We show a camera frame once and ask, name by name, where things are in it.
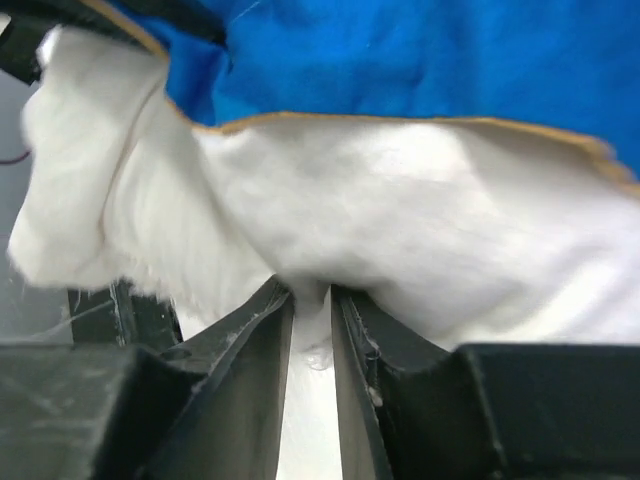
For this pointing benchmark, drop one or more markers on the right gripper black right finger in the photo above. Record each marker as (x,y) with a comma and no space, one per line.
(410,410)

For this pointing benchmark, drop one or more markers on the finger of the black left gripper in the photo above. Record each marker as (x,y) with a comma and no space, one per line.
(30,20)

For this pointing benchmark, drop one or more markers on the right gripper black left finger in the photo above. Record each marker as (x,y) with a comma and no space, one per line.
(210,408)

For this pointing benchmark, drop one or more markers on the white pillow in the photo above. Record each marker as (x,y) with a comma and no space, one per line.
(464,232)

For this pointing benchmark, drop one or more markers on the blue yellow Mickey pillowcase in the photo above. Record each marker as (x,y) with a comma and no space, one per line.
(568,70)

